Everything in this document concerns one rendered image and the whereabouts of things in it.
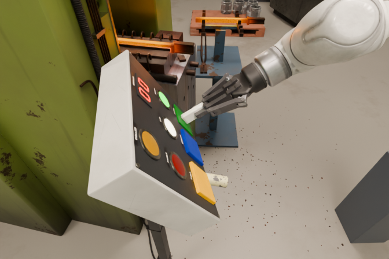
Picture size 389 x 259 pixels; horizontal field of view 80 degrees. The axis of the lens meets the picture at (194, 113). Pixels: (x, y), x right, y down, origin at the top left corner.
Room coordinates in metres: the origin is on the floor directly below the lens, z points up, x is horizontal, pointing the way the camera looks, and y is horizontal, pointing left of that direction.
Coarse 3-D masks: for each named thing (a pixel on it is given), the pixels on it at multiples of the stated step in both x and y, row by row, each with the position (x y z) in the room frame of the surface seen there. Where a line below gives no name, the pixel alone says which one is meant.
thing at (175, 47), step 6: (120, 42) 0.95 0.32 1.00; (126, 42) 0.95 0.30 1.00; (132, 42) 0.94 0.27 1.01; (138, 42) 0.94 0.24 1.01; (144, 42) 0.94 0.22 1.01; (150, 42) 0.94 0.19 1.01; (156, 42) 0.94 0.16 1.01; (162, 42) 0.94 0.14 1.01; (168, 42) 0.94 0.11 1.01; (174, 42) 0.93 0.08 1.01; (180, 42) 0.92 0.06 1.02; (186, 42) 0.92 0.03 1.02; (192, 42) 0.92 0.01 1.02; (174, 48) 0.91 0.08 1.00; (180, 48) 0.91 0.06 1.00; (186, 48) 0.90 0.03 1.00; (192, 48) 0.90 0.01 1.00; (192, 54) 0.89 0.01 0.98
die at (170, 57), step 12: (120, 36) 1.03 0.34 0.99; (120, 48) 0.92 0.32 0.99; (132, 48) 0.92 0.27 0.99; (144, 48) 0.92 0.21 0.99; (156, 48) 0.91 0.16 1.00; (168, 48) 0.90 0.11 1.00; (144, 60) 0.84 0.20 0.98; (156, 60) 0.84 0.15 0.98; (168, 60) 0.86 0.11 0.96; (156, 72) 0.81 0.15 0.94
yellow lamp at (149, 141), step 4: (144, 132) 0.25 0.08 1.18; (144, 136) 0.24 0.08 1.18; (148, 136) 0.25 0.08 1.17; (152, 136) 0.26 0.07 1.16; (144, 140) 0.24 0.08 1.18; (148, 140) 0.24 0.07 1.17; (152, 140) 0.25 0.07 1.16; (148, 144) 0.23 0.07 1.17; (152, 144) 0.24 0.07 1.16; (156, 144) 0.25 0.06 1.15; (148, 148) 0.23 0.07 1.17; (152, 148) 0.23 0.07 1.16; (156, 148) 0.24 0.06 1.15; (152, 152) 0.23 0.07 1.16; (156, 152) 0.23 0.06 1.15
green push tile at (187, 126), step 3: (174, 105) 0.48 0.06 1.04; (174, 108) 0.47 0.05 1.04; (177, 108) 0.48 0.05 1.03; (177, 111) 0.47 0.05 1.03; (180, 111) 0.49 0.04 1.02; (177, 114) 0.45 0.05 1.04; (180, 114) 0.46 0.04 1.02; (177, 117) 0.44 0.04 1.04; (180, 117) 0.45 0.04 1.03; (180, 120) 0.43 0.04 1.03; (183, 120) 0.45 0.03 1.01; (180, 123) 0.42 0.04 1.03; (183, 123) 0.43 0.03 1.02; (183, 126) 0.42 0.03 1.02; (186, 126) 0.44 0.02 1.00; (189, 126) 0.46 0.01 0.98; (186, 129) 0.42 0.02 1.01; (189, 129) 0.44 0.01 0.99; (189, 132) 0.43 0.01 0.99; (192, 135) 0.43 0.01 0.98
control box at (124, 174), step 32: (128, 64) 0.43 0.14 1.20; (128, 96) 0.32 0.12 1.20; (96, 128) 0.28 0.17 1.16; (128, 128) 0.24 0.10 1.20; (160, 128) 0.32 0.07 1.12; (96, 160) 0.21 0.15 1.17; (128, 160) 0.19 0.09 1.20; (160, 160) 0.23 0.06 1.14; (192, 160) 0.32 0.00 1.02; (96, 192) 0.16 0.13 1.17; (128, 192) 0.17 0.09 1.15; (160, 192) 0.18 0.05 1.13; (192, 192) 0.22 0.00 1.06; (160, 224) 0.17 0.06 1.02; (192, 224) 0.19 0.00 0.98
